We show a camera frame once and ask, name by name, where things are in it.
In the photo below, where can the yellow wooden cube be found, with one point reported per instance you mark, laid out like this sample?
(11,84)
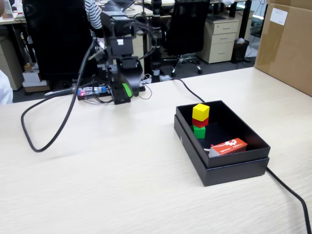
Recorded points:
(200,112)

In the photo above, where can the person in white shirt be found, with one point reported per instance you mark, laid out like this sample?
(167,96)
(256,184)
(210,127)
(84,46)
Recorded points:
(5,90)

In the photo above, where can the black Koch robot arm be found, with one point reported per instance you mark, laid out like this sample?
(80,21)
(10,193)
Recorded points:
(122,24)

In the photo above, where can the controller board with red LED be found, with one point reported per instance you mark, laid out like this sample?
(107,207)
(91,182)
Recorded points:
(90,91)

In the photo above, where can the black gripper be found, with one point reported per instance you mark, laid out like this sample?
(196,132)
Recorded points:
(122,48)

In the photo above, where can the orange drink carton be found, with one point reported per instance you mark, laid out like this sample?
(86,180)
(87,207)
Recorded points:
(231,147)

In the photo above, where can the black laptop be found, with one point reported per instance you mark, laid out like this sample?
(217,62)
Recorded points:
(117,3)

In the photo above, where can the black mesh office chair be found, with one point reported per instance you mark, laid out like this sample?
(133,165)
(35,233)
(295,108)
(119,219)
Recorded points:
(187,26)

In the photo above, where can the black open cardboard box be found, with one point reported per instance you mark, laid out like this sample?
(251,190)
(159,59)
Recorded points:
(234,161)

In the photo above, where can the large black office chair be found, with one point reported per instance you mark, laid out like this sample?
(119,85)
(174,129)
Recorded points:
(61,36)

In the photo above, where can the person in striped shirt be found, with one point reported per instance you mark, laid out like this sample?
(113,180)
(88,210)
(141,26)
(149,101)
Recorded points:
(93,12)

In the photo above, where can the beige drawer cabinet with lock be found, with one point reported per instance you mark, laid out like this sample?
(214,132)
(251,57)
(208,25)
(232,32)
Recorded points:
(139,48)

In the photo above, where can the black trash bin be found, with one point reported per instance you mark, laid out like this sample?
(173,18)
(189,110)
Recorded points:
(240,50)

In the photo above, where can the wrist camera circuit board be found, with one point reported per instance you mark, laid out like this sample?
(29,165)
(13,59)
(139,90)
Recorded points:
(98,52)

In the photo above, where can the stacked white boxes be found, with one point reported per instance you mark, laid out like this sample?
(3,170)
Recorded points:
(33,79)

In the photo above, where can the green wooden cube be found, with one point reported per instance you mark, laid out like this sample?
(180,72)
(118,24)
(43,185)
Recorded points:
(199,132)

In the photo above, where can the red wooden cube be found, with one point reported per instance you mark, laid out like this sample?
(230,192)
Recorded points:
(200,123)

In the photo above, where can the large brown cardboard box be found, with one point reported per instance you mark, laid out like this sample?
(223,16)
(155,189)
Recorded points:
(285,48)

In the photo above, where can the beige three-drawer cabinet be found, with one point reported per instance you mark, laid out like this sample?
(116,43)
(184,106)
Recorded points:
(220,41)

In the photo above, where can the black pole with white bands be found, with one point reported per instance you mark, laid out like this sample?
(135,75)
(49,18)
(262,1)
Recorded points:
(156,48)

